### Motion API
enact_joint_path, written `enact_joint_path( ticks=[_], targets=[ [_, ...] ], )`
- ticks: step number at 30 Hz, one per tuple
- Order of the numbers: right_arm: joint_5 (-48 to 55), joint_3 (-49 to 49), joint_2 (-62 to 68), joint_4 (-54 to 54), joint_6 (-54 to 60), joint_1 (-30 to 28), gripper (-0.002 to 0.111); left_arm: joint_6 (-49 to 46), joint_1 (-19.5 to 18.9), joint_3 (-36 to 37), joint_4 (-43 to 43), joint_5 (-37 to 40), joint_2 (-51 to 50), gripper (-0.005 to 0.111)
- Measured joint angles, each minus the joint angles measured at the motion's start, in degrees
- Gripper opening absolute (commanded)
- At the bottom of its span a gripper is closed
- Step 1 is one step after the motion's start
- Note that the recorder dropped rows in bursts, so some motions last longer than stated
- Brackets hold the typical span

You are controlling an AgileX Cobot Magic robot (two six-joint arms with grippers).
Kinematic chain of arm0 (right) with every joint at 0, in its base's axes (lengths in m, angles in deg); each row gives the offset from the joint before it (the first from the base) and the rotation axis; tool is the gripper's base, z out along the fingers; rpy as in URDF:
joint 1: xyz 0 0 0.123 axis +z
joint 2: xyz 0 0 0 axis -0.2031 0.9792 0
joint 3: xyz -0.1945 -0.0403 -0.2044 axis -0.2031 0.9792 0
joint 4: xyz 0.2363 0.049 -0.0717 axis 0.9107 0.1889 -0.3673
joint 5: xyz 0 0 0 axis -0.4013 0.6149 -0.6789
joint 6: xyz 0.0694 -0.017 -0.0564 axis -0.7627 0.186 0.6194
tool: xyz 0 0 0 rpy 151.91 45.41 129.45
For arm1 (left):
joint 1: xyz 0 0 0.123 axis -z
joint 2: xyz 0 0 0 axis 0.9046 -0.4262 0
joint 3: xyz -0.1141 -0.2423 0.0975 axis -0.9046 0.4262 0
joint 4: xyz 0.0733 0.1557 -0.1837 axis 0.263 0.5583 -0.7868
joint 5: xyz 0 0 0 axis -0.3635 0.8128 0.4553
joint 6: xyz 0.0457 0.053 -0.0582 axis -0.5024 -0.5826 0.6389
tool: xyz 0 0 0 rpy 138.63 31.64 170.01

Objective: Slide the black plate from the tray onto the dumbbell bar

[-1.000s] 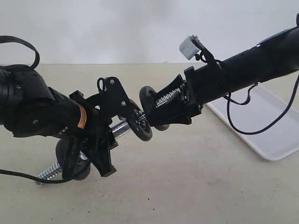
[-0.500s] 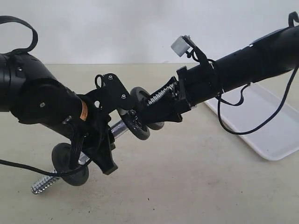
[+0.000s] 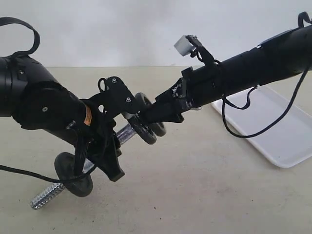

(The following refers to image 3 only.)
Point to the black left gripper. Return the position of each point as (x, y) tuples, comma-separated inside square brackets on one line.
[(93, 137)]

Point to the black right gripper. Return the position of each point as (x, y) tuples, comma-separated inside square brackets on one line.
[(199, 86)]

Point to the black weight plate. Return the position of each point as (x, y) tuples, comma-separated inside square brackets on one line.
[(148, 115)]

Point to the chrome threaded dumbbell bar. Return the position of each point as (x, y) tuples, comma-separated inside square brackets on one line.
[(52, 191)]

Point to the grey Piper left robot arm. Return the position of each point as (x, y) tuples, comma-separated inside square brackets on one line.
[(37, 101)]

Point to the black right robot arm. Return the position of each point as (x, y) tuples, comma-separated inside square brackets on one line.
[(281, 57)]

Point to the black plate without collar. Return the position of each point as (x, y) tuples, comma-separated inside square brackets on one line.
[(142, 130)]

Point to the black plate with collar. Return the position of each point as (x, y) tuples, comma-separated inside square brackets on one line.
[(64, 167)]

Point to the white rectangular plastic tray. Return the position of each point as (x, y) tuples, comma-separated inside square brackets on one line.
[(286, 144)]

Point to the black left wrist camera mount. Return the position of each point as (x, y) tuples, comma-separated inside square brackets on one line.
[(115, 97)]

